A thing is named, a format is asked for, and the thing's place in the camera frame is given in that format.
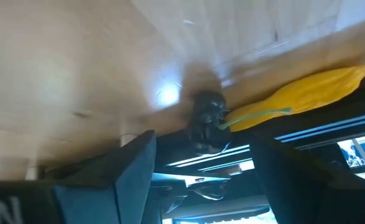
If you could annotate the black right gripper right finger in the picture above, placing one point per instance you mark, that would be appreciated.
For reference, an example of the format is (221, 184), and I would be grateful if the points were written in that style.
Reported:
(294, 193)

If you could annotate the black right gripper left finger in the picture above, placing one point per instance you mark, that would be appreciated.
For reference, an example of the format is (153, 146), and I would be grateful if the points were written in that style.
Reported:
(129, 186)

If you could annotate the dark toy blackberry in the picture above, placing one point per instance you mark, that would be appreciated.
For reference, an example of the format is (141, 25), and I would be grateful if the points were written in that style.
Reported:
(208, 121)

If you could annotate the black aluminium table frame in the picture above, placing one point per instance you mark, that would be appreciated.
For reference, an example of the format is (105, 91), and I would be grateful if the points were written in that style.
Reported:
(325, 121)

